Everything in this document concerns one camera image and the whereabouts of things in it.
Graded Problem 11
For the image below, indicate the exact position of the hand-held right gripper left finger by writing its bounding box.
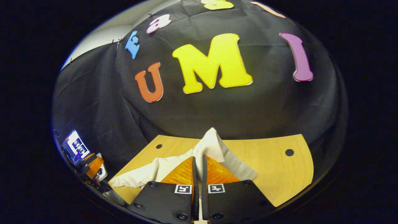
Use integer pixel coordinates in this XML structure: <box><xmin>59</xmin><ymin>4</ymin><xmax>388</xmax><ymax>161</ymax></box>
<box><xmin>127</xmin><ymin>156</ymin><xmax>199</xmax><ymax>224</ymax></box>

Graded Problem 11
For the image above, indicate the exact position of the cream knit sweater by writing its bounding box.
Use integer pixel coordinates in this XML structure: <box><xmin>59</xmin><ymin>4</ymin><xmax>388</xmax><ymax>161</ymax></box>
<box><xmin>110</xmin><ymin>128</ymin><xmax>258</xmax><ymax>189</ymax></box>

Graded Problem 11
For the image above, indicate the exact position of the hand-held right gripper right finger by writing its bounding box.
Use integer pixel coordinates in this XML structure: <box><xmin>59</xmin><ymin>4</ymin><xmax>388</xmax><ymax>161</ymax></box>
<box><xmin>201</xmin><ymin>155</ymin><xmax>275</xmax><ymax>224</ymax></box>

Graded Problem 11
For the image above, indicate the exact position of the black backdrop cloth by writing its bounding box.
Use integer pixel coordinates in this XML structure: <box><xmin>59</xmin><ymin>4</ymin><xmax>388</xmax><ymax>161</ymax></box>
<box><xmin>51</xmin><ymin>0</ymin><xmax>349</xmax><ymax>199</ymax></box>

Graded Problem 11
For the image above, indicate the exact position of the bright screen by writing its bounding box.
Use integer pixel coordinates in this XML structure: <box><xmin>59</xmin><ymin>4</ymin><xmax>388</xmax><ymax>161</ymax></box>
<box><xmin>61</xmin><ymin>130</ymin><xmax>90</xmax><ymax>165</ymax></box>

